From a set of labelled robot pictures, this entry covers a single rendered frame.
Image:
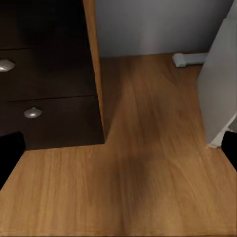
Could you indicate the desk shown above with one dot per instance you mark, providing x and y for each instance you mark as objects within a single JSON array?
[{"x": 181, "y": 60}]

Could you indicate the desktop computer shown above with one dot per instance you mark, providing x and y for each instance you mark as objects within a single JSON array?
[{"x": 217, "y": 86}]

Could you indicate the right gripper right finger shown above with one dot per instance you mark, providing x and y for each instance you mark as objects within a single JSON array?
[{"x": 229, "y": 147}]

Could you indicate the cabinet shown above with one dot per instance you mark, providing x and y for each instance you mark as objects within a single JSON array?
[{"x": 50, "y": 78}]

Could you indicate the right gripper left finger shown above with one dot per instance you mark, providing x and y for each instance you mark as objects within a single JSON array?
[{"x": 12, "y": 147}]

